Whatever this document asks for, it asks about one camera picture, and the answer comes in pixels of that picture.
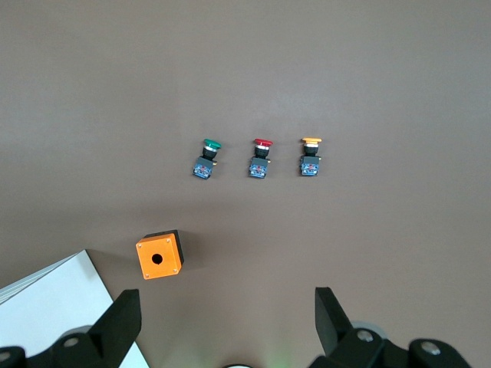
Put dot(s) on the orange button enclosure box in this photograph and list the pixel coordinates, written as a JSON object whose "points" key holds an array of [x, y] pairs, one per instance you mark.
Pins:
{"points": [[169, 253]]}

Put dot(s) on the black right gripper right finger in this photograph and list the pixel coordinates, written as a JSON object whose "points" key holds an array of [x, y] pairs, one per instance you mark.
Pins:
{"points": [[333, 329]]}

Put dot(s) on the yellow push button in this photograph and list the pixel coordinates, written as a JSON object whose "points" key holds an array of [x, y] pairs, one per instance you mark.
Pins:
{"points": [[308, 166]]}

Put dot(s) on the green push button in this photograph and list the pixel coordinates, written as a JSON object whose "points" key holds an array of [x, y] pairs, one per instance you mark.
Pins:
{"points": [[203, 168]]}

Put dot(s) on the brown table cover mat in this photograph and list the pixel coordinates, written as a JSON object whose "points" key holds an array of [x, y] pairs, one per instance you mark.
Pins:
{"points": [[245, 76]]}

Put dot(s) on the white drawer cabinet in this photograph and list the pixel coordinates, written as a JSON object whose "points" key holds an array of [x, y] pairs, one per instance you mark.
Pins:
{"points": [[46, 306]]}

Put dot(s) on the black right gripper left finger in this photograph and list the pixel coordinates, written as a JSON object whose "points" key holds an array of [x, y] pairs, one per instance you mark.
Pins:
{"points": [[119, 326]]}

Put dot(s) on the red push button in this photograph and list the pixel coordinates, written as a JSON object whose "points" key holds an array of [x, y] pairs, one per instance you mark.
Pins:
{"points": [[258, 168]]}

